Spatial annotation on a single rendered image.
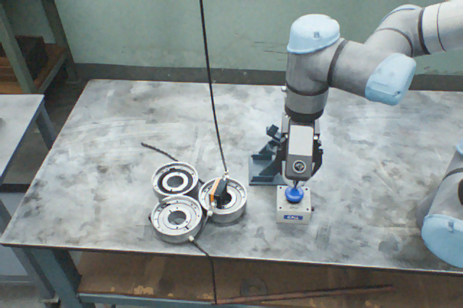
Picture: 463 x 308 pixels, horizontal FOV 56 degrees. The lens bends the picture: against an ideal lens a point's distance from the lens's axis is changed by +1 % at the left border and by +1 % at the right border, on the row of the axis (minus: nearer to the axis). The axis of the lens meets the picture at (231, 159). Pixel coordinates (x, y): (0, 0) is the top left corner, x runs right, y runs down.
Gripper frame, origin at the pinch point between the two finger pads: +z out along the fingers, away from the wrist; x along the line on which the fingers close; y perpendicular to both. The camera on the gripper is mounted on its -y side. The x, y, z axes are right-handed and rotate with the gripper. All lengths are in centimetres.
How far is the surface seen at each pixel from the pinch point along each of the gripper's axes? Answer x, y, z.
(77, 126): 57, 25, 8
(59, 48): 128, 155, 64
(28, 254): 80, 11, 51
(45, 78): 126, 128, 66
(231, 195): 13.5, 1.3, 5.5
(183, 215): 23.4, -4.0, 6.6
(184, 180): 24.6, 5.0, 5.6
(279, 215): 2.8, -3.6, 5.2
